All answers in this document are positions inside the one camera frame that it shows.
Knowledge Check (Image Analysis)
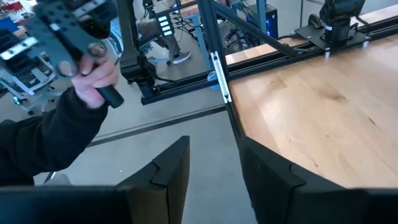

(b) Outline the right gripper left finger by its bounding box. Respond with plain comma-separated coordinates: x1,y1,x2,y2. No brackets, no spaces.
116,136,191,224

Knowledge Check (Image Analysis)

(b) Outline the black camera device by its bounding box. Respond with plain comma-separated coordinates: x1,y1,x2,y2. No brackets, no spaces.
0,0,125,109

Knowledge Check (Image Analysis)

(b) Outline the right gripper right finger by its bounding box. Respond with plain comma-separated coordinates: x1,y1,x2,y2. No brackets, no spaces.
238,136,346,224

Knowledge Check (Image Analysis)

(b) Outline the black stand post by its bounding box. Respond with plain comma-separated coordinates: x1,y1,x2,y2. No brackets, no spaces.
115,0,158,98

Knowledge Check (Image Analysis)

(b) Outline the person's hand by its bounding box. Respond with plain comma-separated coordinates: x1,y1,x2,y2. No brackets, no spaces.
70,54,120,110

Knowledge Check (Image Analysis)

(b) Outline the black bar with silver brackets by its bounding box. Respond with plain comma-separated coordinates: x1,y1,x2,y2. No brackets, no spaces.
197,0,248,146

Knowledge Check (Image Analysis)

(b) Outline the black aluminium table frame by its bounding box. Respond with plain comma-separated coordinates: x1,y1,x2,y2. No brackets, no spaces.
140,14,398,106

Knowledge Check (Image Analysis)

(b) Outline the black computer tower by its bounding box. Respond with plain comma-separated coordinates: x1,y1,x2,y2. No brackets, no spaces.
247,2,279,40

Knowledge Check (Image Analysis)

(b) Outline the small blue round object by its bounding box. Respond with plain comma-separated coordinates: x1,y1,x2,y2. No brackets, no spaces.
206,70,220,91

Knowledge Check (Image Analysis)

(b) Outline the person's forearm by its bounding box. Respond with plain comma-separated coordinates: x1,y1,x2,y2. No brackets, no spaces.
0,86,109,187

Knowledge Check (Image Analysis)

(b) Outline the black power strip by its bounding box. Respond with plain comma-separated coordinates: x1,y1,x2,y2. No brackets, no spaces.
156,14,175,37

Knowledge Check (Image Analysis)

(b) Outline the person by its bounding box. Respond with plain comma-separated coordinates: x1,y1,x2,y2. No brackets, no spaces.
136,18,193,65

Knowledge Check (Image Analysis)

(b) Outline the blue desk frame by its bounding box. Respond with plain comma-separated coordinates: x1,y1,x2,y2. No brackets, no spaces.
174,0,269,71

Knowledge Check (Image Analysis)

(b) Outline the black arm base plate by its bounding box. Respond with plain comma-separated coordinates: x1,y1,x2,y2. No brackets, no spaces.
294,18,373,58

